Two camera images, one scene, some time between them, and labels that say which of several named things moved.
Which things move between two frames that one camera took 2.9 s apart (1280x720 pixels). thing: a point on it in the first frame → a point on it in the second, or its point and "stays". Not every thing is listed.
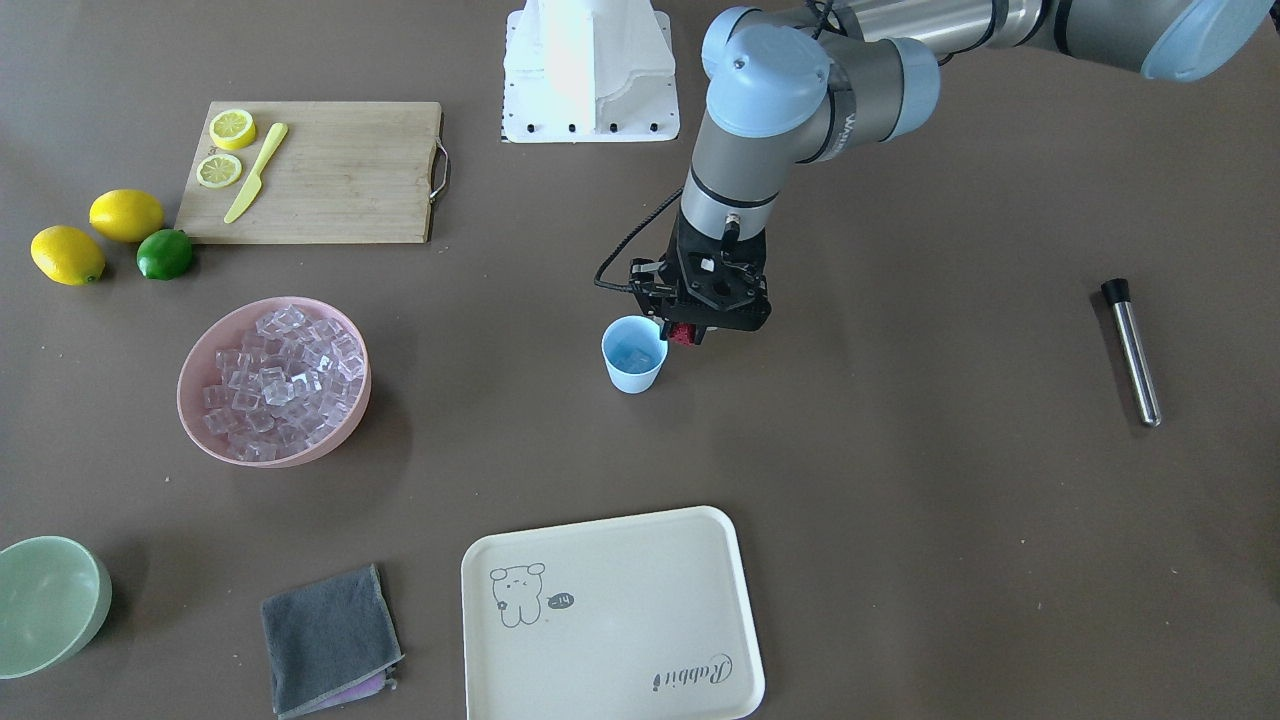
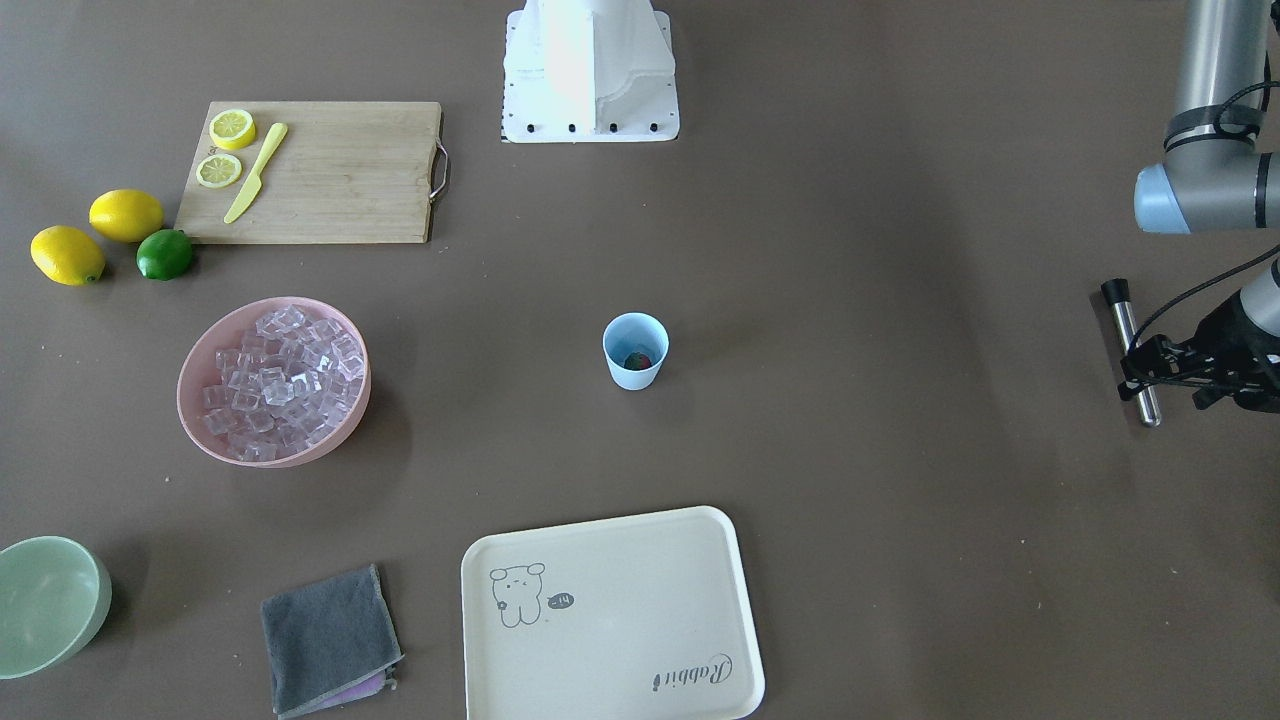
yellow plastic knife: x=254 y=182 stays
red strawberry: x=683 y=333 → x=637 y=361
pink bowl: x=198 y=371 stays
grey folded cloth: x=330 y=643 stays
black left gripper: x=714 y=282 → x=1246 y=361
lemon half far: x=218 y=171 stays
